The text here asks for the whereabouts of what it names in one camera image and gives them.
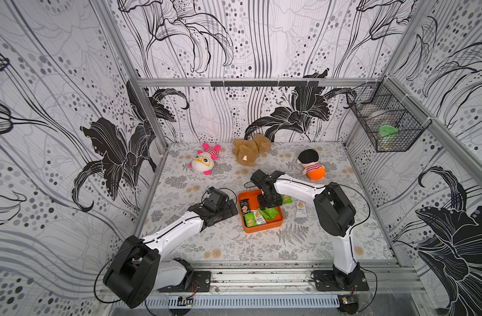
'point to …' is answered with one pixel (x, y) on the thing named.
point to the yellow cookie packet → (259, 218)
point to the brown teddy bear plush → (247, 151)
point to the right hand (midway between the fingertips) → (268, 204)
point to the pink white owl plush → (204, 160)
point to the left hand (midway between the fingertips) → (230, 214)
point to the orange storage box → (253, 195)
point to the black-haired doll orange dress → (308, 158)
